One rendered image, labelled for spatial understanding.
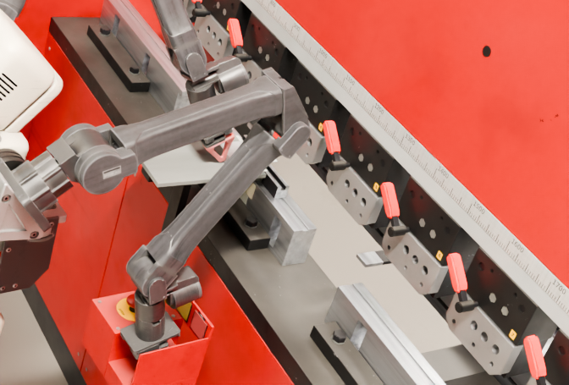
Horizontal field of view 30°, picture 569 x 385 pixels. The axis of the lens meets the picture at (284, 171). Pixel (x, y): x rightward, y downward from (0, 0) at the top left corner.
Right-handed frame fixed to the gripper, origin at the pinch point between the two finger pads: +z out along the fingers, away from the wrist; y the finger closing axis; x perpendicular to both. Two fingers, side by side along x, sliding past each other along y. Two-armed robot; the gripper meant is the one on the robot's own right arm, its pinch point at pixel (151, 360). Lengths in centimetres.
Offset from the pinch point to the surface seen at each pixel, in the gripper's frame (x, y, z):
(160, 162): 29.0, 17.8, -23.0
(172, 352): -5.0, 2.1, -6.5
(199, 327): -1.6, 10.1, -6.0
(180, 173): 24.5, 20.2, -22.5
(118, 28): 97, 41, -9
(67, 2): 114, 35, -9
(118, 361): 3.6, -5.3, 1.1
